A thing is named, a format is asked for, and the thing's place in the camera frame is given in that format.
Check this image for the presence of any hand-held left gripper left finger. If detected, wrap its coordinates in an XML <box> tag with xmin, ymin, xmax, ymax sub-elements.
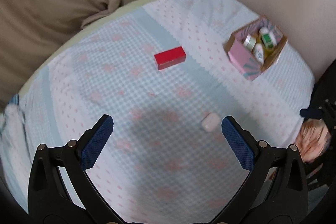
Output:
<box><xmin>28</xmin><ymin>114</ymin><xmax>124</xmax><ymax>224</ymax></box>

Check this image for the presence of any person's right hand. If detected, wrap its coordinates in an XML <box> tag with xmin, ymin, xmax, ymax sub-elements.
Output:
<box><xmin>296</xmin><ymin>119</ymin><xmax>332</xmax><ymax>163</ymax></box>

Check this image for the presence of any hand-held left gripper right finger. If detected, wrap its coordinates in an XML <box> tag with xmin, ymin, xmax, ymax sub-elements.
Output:
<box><xmin>221</xmin><ymin>115</ymin><xmax>309</xmax><ymax>224</ymax></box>

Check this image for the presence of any red rectangular box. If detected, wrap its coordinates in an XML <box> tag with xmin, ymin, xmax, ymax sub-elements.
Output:
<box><xmin>154</xmin><ymin>46</ymin><xmax>187</xmax><ymax>71</ymax></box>

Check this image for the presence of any white earbuds case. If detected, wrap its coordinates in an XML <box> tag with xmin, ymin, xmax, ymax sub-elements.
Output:
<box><xmin>201</xmin><ymin>113</ymin><xmax>219</xmax><ymax>132</ymax></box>

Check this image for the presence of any pale green mattress sheet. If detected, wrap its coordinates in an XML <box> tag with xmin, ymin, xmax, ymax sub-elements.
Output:
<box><xmin>18</xmin><ymin>0</ymin><xmax>210</xmax><ymax>98</ymax></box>

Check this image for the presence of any light blue checked bedsheet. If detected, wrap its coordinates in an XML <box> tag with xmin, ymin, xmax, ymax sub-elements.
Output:
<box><xmin>0</xmin><ymin>0</ymin><xmax>316</xmax><ymax>224</ymax></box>

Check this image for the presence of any green-label jar with white lid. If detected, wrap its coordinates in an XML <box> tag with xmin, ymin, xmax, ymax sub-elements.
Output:
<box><xmin>259</xmin><ymin>26</ymin><xmax>277</xmax><ymax>49</ymax></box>

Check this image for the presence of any white plastic bottle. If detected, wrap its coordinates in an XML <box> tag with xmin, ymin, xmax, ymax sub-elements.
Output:
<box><xmin>252</xmin><ymin>43</ymin><xmax>265</xmax><ymax>64</ymax></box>

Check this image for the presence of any pink printed cardboard box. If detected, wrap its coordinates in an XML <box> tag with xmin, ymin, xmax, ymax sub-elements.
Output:
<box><xmin>226</xmin><ymin>15</ymin><xmax>288</xmax><ymax>81</ymax></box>

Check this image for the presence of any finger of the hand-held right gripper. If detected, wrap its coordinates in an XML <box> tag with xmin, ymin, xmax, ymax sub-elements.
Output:
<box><xmin>300</xmin><ymin>106</ymin><xmax>324</xmax><ymax>119</ymax></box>

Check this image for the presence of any crumpled light blue cloth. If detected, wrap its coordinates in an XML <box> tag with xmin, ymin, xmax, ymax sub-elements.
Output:
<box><xmin>0</xmin><ymin>94</ymin><xmax>25</xmax><ymax>140</ymax></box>

